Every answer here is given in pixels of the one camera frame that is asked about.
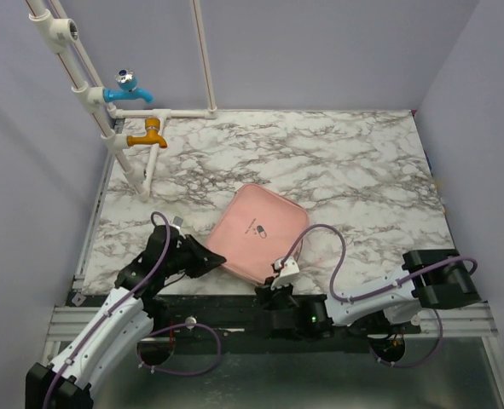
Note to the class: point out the blue water tap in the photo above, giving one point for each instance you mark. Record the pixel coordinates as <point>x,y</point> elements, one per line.
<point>128,89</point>

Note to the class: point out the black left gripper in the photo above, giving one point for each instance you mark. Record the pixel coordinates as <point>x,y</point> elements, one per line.
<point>190,256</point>

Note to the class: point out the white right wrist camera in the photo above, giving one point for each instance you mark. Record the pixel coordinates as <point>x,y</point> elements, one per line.
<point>286,271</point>

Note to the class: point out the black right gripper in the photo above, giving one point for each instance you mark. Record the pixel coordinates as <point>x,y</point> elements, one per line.
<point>275,294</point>

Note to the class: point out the yellow water tap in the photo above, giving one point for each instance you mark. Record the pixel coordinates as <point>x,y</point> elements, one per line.
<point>153,135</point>

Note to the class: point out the pink medicine kit case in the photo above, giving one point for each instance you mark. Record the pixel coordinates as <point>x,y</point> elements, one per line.
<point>257,228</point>

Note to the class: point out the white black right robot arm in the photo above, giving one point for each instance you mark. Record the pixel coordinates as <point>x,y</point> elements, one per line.
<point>428,279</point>

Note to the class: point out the aluminium profile rail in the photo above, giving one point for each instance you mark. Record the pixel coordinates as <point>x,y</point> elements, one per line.
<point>67,322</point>

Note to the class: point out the white pvc pipe frame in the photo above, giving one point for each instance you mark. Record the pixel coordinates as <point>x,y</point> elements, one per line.
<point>136,155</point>

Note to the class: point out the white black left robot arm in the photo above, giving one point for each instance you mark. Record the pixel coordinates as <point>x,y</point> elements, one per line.
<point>130,312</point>

